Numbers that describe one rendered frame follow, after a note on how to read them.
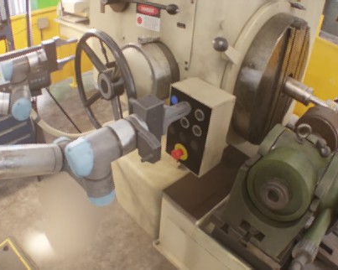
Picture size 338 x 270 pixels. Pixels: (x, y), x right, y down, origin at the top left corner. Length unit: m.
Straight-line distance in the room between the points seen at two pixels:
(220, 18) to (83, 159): 0.49
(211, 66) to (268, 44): 0.20
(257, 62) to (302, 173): 0.37
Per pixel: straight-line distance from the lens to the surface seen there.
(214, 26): 0.70
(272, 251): 0.75
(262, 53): 0.78
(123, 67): 0.61
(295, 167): 0.58
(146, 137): 0.51
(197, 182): 1.39
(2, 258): 1.65
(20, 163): 0.57
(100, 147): 0.50
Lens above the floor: 1.64
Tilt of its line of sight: 38 degrees down
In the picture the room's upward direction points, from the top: 5 degrees clockwise
